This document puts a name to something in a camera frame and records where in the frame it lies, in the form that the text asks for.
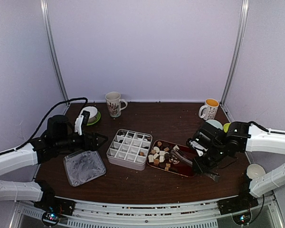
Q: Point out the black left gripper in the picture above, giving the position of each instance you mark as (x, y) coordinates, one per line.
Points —
(93, 146)

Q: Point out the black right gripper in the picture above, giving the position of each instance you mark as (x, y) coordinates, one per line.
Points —
(201, 167)

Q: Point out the bunny print tin lid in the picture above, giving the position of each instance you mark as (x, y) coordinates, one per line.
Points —
(83, 166)

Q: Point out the metal serving tongs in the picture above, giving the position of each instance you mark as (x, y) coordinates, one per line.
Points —
(194, 165)

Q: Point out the white divided tin box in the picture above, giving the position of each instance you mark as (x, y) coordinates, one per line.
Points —
(129, 149)

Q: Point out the red chocolate tray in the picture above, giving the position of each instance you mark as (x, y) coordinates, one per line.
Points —
(161, 157)

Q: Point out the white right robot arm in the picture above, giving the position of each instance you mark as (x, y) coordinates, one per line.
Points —
(265, 145)

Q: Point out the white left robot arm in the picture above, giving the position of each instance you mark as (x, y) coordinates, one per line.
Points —
(17, 158)

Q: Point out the white bowl green rim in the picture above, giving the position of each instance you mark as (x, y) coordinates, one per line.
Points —
(93, 112)

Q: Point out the beige floral mug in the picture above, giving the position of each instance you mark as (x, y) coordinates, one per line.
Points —
(115, 104)

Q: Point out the light blue bowl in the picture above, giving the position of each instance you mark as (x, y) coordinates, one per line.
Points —
(215, 123)

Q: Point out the lime green bowl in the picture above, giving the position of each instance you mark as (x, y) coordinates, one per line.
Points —
(226, 127)

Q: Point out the dark bowl white inside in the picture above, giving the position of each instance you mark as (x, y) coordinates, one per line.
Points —
(254, 171)

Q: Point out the white mug yellow inside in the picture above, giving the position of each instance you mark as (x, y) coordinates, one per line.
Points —
(209, 109)

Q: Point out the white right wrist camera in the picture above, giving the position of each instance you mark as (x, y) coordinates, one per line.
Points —
(198, 148)

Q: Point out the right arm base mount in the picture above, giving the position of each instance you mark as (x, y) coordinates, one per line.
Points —
(239, 208)

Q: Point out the metal front rail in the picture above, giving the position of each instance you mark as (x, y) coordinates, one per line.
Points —
(200, 214)

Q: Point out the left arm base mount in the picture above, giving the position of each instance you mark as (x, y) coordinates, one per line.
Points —
(55, 211)

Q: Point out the left aluminium frame post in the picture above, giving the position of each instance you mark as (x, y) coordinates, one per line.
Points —
(51, 44)

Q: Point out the aluminium frame post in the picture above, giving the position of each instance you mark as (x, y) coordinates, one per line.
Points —
(236, 53)
(51, 44)

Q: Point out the right aluminium frame post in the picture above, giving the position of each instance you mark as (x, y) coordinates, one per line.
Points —
(236, 53)

